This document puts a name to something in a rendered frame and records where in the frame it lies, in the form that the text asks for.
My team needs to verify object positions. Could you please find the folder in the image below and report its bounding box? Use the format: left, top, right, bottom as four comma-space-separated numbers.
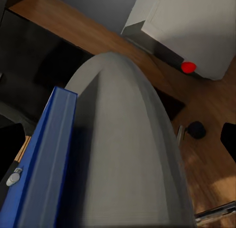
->
0, 86, 78, 228

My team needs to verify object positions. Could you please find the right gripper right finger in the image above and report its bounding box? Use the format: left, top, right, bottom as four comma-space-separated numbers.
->
220, 123, 236, 162

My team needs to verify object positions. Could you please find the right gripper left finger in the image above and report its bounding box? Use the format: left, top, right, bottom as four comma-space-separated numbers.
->
0, 123, 26, 182

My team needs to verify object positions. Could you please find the swivel chair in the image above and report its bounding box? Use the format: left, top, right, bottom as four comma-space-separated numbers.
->
0, 52, 236, 228

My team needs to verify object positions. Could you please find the pen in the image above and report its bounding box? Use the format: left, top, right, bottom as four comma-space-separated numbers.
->
6, 168, 23, 186

